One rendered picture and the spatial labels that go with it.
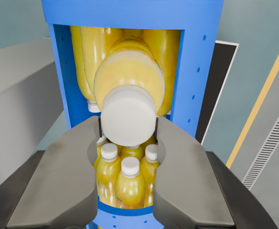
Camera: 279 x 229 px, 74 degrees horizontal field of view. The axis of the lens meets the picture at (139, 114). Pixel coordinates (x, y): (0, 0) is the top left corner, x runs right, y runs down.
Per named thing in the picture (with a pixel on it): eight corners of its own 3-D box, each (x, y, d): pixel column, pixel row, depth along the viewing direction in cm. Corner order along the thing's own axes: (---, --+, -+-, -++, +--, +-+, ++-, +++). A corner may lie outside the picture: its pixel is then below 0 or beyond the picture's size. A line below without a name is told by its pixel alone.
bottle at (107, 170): (129, 200, 55) (129, 151, 46) (115, 220, 49) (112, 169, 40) (110, 190, 58) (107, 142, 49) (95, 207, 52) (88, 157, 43)
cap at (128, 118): (122, 137, 16) (121, 151, 14) (93, 102, 14) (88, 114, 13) (162, 115, 15) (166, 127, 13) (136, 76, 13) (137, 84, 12)
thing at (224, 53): (136, 177, 205) (136, 188, 191) (162, 31, 134) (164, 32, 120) (181, 180, 209) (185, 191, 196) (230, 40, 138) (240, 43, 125)
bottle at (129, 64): (124, 86, 33) (118, 158, 17) (100, 52, 30) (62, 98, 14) (159, 65, 31) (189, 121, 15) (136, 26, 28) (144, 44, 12)
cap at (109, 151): (120, 153, 45) (120, 147, 45) (111, 162, 42) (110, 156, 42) (108, 148, 47) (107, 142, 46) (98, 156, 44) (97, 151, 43)
